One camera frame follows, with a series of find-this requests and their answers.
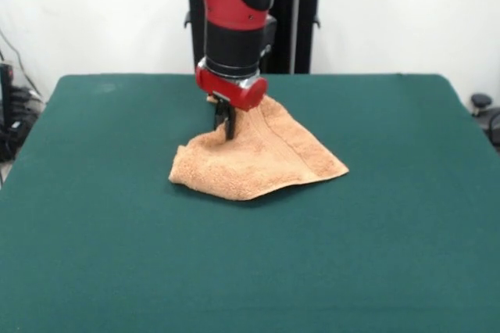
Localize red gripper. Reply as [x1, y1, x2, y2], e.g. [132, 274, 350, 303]
[195, 57, 269, 141]

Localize tan terry cloth towel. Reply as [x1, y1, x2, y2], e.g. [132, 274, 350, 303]
[168, 94, 350, 202]

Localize dark green table cloth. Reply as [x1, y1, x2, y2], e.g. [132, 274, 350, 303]
[0, 73, 500, 333]

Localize black plug bundle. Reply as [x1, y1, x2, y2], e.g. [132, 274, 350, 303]
[9, 86, 45, 116]

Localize black upright device, red light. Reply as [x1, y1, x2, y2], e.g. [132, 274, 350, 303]
[0, 62, 16, 162]

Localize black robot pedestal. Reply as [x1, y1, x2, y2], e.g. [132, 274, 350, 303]
[183, 0, 338, 75]

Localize grey cable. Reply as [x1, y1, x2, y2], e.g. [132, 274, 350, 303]
[0, 30, 42, 98]

